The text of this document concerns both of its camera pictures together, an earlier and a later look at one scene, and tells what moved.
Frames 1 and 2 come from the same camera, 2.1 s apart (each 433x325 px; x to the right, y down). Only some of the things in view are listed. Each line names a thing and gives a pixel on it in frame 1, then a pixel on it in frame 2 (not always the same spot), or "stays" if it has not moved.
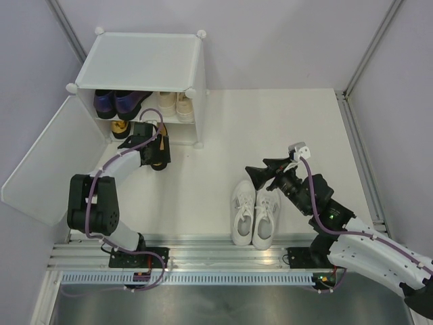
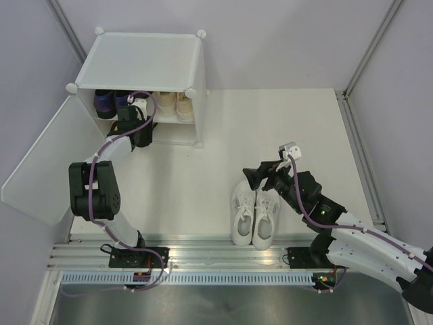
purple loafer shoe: (104, 103) stays
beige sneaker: (167, 103) stays
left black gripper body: (155, 152) -> (145, 135)
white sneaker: (243, 210) stays
